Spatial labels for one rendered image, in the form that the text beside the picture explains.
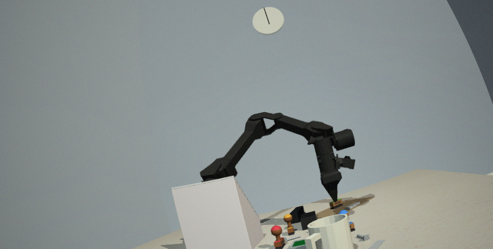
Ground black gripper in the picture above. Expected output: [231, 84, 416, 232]
[317, 153, 342, 202]

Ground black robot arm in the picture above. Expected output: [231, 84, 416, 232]
[200, 112, 355, 182]

